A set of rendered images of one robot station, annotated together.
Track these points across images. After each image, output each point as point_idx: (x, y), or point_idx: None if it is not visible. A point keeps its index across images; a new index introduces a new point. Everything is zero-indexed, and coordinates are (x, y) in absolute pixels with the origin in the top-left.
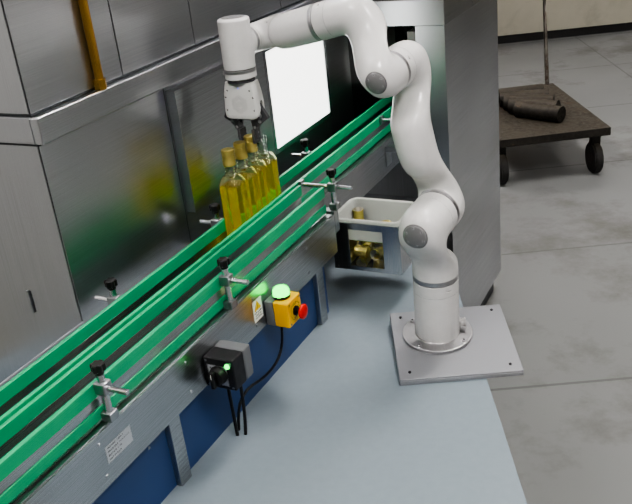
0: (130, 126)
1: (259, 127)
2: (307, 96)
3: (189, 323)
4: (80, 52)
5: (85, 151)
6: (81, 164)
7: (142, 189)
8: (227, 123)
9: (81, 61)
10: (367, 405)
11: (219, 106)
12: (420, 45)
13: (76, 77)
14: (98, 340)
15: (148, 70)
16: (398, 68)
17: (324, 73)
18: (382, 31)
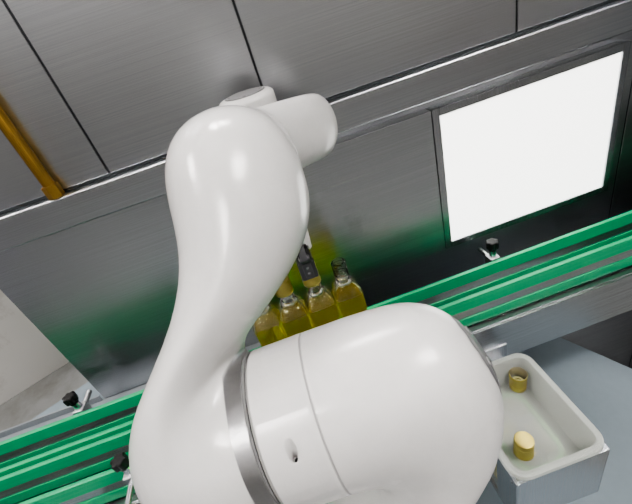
0: (138, 230)
1: (309, 262)
2: (546, 169)
3: (73, 503)
4: (10, 153)
5: (58, 261)
6: (55, 274)
7: (175, 291)
8: (332, 220)
9: (16, 164)
10: None
11: (313, 201)
12: (443, 383)
13: (13, 184)
14: None
15: (147, 167)
16: (179, 503)
17: (606, 132)
18: (188, 320)
